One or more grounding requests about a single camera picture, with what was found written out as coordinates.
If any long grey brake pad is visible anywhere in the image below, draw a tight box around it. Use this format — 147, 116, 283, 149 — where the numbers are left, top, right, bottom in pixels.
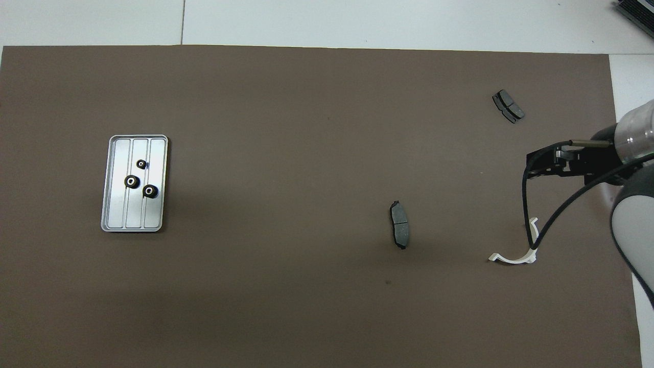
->
389, 200, 410, 250

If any grey ribbed device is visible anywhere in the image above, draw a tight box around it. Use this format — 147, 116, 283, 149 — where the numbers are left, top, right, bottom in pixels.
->
615, 0, 654, 32

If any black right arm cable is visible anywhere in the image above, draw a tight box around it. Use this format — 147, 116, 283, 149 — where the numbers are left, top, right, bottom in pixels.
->
521, 139, 654, 251

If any short grey brake pad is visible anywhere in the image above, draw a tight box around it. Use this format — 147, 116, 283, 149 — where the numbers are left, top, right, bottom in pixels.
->
492, 89, 525, 124

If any silver metal tray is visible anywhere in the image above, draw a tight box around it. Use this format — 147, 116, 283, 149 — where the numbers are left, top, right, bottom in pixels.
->
101, 134, 169, 233

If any white half-ring clamp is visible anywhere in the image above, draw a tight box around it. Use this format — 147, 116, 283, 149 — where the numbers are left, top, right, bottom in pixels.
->
488, 217, 540, 265

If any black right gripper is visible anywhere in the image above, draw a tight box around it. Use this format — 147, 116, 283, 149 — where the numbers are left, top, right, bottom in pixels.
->
528, 144, 637, 185

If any brown table mat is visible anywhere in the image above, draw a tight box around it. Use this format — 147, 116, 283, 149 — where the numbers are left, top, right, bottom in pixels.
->
0, 45, 643, 368

